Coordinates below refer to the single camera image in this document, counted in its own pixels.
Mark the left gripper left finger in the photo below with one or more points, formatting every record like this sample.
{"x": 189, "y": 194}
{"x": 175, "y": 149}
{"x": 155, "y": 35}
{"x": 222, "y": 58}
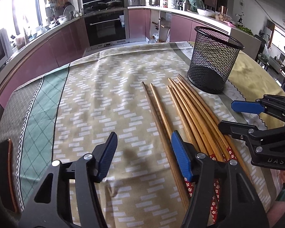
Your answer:
{"x": 49, "y": 205}

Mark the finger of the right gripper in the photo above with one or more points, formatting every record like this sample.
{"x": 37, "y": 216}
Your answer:
{"x": 272, "y": 140}
{"x": 273, "y": 105}

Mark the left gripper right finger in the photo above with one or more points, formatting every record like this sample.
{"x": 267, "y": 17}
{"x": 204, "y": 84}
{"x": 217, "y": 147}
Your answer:
{"x": 239, "y": 204}

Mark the dark wooden chopstick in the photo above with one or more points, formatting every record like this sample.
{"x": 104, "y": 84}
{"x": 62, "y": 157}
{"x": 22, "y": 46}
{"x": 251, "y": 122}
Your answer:
{"x": 178, "y": 179}

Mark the yellow cloth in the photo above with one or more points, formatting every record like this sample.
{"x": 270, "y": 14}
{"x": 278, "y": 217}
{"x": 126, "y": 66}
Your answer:
{"x": 247, "y": 82}

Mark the wooden chair back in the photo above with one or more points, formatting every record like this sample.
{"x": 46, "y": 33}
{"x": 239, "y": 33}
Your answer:
{"x": 7, "y": 193}

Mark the patterned beige tablecloth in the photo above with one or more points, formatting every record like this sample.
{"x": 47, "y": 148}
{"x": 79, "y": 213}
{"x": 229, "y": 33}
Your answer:
{"x": 64, "y": 113}

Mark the black mesh utensil holder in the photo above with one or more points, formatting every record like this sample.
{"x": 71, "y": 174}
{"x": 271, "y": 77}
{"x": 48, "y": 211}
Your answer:
{"x": 214, "y": 55}

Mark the black built-in oven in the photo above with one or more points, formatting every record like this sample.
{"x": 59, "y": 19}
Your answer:
{"x": 105, "y": 27}

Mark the black wok on stove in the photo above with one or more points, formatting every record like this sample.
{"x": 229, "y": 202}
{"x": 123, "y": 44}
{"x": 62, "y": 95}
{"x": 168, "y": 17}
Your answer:
{"x": 111, "y": 4}

